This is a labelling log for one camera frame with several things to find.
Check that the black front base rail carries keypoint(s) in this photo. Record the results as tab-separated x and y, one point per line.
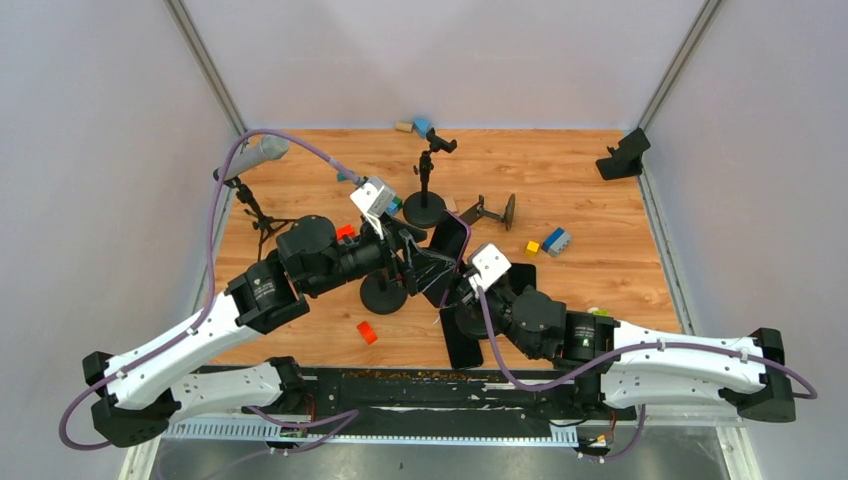
397	405

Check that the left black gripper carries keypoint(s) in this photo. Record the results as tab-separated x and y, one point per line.
422	268

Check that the black ball-joint phone stand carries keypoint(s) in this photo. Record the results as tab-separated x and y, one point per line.
382	294

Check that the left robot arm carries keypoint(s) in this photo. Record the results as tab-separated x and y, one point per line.
144	391

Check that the small yellow cube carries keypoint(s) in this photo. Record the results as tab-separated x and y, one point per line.
532	248

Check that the blue triangular block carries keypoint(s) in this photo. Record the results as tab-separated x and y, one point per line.
421	126

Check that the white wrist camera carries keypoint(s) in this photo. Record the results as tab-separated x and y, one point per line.
373	197
488	264

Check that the black desk phone stand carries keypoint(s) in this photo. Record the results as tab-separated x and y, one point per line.
626	159

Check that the blue grey lego brick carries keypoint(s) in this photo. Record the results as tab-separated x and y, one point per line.
556	242

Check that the black stand of phone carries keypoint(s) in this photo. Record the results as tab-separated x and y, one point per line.
423	209

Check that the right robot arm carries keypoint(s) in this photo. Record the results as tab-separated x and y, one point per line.
614	363

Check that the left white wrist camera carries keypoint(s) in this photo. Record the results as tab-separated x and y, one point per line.
373	197

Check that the purple-edged phone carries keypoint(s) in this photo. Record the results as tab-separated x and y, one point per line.
450	237

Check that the blue green lego brick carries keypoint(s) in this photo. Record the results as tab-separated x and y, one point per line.
395	205

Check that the orange red block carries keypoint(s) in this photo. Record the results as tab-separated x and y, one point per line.
367	332

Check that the red lego toy car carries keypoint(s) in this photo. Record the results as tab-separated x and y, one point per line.
599	312

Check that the red wooden block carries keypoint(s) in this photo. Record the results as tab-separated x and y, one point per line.
346	231

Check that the black microphone tripod stand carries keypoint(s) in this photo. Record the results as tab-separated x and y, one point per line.
267	226

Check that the grey microphone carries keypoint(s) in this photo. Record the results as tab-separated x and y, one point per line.
268	148

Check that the black round pole stand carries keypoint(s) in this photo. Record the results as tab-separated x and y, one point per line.
471	321

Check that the beige wooden block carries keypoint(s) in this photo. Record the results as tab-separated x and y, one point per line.
450	204

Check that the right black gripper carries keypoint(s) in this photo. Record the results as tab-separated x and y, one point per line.
467	296

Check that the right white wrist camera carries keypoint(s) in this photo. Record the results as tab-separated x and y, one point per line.
488	264

